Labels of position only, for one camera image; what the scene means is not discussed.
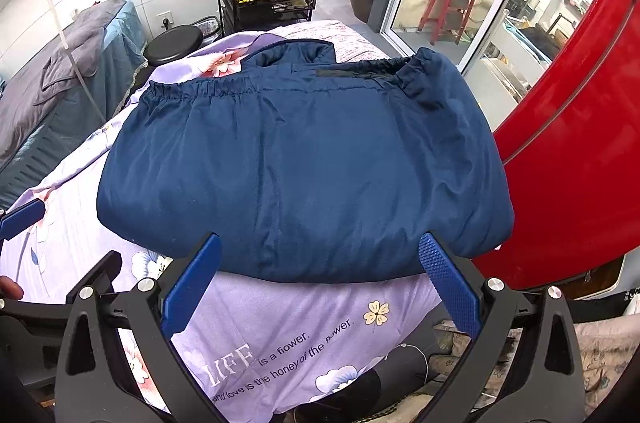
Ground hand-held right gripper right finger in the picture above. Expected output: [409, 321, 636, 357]
[418, 231, 586, 423]

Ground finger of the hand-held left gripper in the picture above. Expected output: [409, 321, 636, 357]
[0, 250, 123, 334]
[0, 199, 45, 241]

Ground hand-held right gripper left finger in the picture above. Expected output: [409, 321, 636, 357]
[54, 231, 223, 423]

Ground navy blue padded jacket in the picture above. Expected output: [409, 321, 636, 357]
[96, 38, 516, 284]

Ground person's left hand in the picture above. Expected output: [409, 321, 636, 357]
[0, 275, 25, 301]

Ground purple floral bed sheet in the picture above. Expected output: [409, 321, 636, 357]
[0, 20, 451, 419]

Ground grey blanket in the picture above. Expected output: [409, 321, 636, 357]
[0, 0, 128, 164]

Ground beige patterned cloth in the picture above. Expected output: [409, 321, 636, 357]
[430, 318, 640, 406]

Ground grey jacket pile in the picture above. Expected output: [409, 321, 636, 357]
[0, 0, 149, 210]

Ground red refrigerator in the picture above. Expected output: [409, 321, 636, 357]
[472, 0, 640, 291]

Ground black round stool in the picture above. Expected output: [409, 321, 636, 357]
[143, 24, 203, 66]

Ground pink speckled blanket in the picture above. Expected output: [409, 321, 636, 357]
[272, 20, 416, 64]

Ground glass sliding door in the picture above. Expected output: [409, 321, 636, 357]
[367, 0, 621, 129]

